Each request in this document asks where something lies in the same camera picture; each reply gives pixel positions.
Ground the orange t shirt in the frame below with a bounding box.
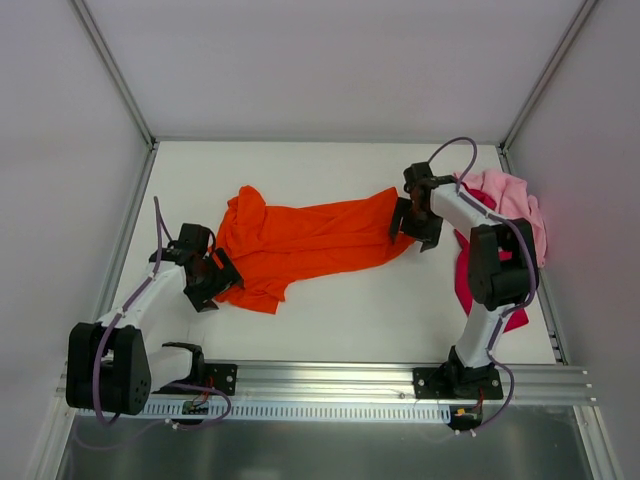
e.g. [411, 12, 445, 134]
[215, 186, 414, 314]

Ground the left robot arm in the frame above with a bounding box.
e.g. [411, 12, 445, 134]
[65, 223, 243, 415]

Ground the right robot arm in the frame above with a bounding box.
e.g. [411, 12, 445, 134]
[389, 162, 539, 400]

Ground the light pink t shirt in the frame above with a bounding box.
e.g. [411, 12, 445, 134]
[463, 169, 548, 268]

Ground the magenta t shirt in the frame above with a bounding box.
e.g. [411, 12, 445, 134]
[454, 185, 529, 333]

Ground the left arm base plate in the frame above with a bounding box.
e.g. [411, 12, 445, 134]
[201, 362, 238, 396]

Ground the white slotted cable duct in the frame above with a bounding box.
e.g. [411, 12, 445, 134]
[139, 399, 451, 424]

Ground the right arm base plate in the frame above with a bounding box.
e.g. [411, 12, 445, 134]
[412, 365, 504, 401]

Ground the left aluminium frame post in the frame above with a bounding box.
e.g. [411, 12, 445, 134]
[69, 0, 157, 150]

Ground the aluminium frame post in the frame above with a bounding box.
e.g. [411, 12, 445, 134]
[498, 0, 600, 153]
[69, 0, 157, 150]

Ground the right aluminium frame post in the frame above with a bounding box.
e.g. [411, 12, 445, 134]
[498, 0, 600, 153]

